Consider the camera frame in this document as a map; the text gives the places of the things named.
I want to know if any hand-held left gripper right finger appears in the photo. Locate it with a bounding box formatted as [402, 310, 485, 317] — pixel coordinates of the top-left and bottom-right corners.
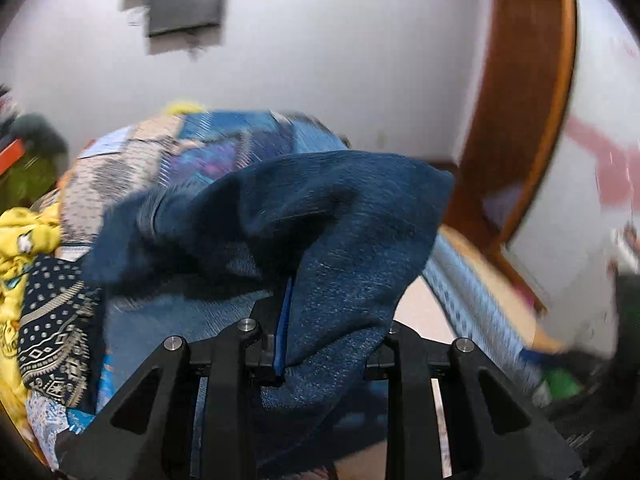
[365, 321, 583, 480]

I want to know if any green patterned cloth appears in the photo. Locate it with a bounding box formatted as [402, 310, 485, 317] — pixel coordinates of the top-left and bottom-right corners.
[0, 152, 64, 211]

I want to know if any colourful cloth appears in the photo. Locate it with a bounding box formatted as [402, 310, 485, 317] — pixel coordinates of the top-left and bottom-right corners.
[546, 366, 584, 402]

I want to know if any white door with stickers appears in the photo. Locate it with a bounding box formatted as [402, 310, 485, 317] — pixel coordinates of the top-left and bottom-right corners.
[505, 0, 640, 361]

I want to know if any blue patchwork bedspread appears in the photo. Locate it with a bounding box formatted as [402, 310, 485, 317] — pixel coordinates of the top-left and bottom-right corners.
[20, 109, 361, 467]

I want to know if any dark grey cushion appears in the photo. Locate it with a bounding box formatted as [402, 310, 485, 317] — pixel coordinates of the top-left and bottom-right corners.
[10, 112, 69, 157]

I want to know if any light blue striped sheet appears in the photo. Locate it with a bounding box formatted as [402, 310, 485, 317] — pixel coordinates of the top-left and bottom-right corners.
[422, 232, 557, 406]

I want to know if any orange box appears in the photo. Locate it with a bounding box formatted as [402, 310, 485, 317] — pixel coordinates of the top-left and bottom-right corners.
[0, 139, 27, 167]

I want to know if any blue denim jacket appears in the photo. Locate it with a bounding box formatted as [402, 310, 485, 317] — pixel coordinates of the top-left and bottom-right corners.
[80, 150, 457, 480]

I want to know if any dark patterned cloth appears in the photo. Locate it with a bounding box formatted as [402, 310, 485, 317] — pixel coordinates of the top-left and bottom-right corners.
[17, 254, 104, 409]

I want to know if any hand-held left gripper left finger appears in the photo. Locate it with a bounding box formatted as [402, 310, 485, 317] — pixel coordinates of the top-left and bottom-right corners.
[59, 276, 296, 480]

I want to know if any small black wall monitor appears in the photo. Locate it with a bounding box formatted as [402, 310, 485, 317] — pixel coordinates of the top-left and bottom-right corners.
[144, 0, 227, 39]

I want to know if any yellow cartoon cloth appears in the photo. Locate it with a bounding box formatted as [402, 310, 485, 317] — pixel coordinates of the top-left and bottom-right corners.
[0, 207, 64, 411]

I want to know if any yellow plush item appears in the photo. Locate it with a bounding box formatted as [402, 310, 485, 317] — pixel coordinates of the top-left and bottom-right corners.
[165, 101, 209, 117]

